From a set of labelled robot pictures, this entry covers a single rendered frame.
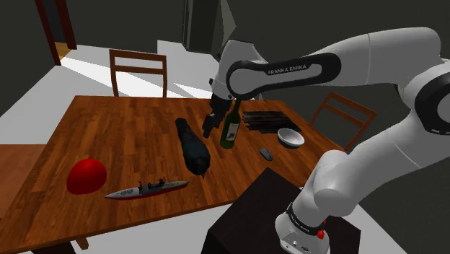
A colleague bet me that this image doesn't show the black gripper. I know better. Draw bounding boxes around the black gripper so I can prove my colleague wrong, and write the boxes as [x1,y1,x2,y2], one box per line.
[202,92,234,139]

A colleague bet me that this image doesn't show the green wine bottle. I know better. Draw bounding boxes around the green wine bottle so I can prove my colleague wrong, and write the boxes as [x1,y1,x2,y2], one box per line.
[219,98,242,150]

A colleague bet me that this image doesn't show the black bird figure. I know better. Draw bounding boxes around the black bird figure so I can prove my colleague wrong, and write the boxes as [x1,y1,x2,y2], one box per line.
[175,118,212,180]

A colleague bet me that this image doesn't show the black slatted mat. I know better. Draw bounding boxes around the black slatted mat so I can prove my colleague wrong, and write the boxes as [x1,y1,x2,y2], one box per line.
[242,110,302,135]

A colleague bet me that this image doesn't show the white bowl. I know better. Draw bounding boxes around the white bowl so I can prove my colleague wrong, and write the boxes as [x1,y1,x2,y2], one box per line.
[277,127,306,149]

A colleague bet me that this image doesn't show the grey toy warship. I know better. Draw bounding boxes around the grey toy warship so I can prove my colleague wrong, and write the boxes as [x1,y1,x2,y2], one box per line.
[104,178,191,201]

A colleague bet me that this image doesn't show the brown wooden chair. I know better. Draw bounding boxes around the brown wooden chair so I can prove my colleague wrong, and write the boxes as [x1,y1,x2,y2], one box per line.
[309,92,378,152]
[108,48,168,99]

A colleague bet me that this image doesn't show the dark robot stand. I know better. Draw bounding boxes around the dark robot stand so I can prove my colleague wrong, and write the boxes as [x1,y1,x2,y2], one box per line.
[200,167,362,254]

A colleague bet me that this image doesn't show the brown wooden table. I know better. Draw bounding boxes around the brown wooden table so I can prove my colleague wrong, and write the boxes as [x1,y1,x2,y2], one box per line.
[0,95,345,254]

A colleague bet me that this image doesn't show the red dome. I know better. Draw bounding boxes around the red dome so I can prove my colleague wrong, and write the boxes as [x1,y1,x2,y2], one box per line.
[66,158,107,196]

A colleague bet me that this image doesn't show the brown wooden seat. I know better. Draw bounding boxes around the brown wooden seat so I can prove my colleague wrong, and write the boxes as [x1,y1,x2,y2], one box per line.
[0,144,48,219]

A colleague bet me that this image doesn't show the dark red door frame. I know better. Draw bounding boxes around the dark red door frame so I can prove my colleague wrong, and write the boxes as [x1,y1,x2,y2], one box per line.
[34,0,78,66]

